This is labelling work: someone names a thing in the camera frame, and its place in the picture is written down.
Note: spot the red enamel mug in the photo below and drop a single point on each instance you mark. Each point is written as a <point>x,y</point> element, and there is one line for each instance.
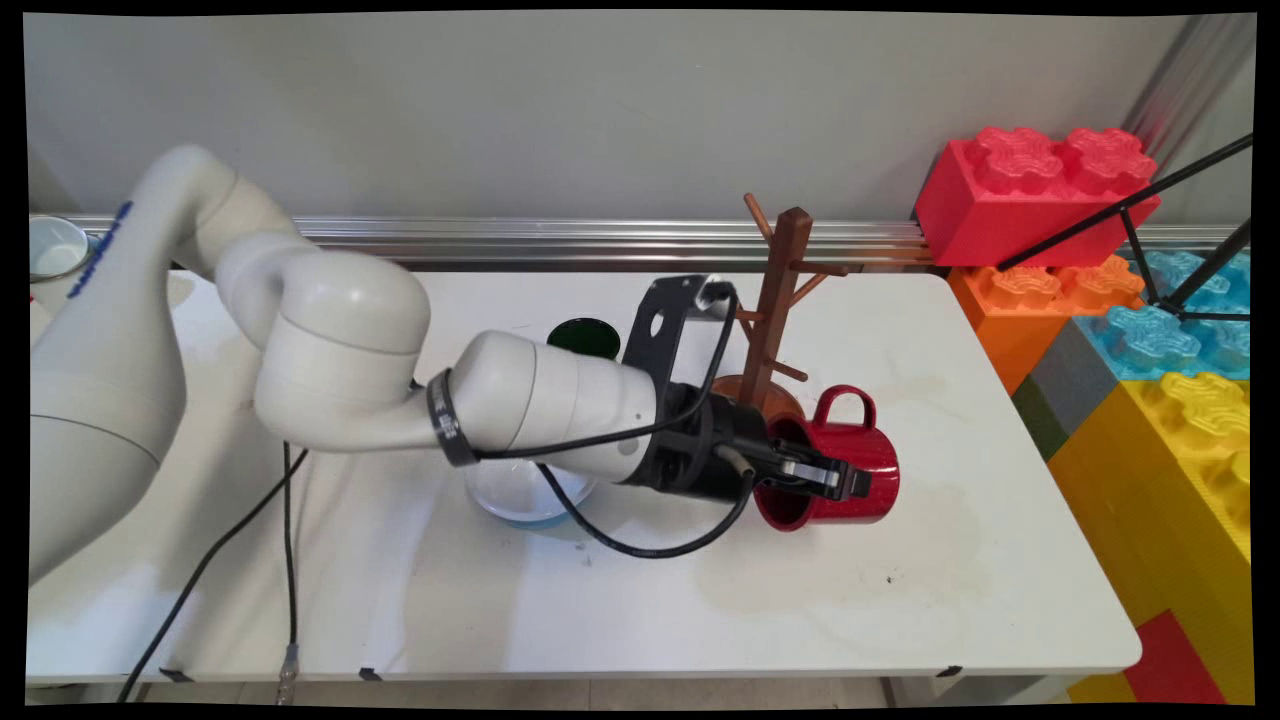
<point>860,490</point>

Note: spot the big red toy brick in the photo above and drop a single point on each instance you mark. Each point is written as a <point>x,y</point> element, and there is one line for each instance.
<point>1000,205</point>

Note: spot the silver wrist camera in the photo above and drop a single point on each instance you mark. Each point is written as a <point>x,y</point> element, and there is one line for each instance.
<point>715,297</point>

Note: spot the big orange toy brick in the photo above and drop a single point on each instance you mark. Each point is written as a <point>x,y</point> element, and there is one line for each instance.
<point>1010,320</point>

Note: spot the horizontal aluminium rail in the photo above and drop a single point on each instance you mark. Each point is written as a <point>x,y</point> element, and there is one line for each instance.
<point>600,240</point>

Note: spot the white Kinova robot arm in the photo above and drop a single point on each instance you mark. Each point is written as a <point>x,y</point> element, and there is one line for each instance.
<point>340,350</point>

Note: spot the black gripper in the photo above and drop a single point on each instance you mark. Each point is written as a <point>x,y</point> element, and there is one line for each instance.
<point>700,450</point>

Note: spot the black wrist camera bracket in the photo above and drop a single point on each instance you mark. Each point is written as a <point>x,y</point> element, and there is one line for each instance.
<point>660,340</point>

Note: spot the big light blue toy brick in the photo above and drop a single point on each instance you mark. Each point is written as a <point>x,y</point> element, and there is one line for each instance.
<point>1150,340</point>

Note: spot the big yellow toy brick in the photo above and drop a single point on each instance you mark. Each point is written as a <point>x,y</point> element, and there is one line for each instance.
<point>1150,500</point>

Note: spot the brown wooden mug tree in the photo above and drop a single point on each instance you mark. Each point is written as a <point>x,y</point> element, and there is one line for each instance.
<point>785,285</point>

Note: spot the black tripod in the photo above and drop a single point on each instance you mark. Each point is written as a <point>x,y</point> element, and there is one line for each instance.
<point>1130,205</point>

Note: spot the big grey toy brick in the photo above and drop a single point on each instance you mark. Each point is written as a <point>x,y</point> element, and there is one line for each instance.
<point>1075,375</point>

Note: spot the dark green enamel mug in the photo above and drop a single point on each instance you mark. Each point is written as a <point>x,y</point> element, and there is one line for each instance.
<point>585,338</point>

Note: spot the big dark green toy brick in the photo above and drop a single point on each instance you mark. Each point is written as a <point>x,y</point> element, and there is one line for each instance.
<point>1040,420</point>

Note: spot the white enamel mug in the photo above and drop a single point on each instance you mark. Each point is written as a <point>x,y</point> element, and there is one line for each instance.
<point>58,250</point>

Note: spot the white bowl with blue rim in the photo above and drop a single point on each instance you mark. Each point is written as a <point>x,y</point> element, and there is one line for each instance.
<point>520,500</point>

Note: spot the small red toy brick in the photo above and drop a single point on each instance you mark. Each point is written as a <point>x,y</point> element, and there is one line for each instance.
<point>1170,665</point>

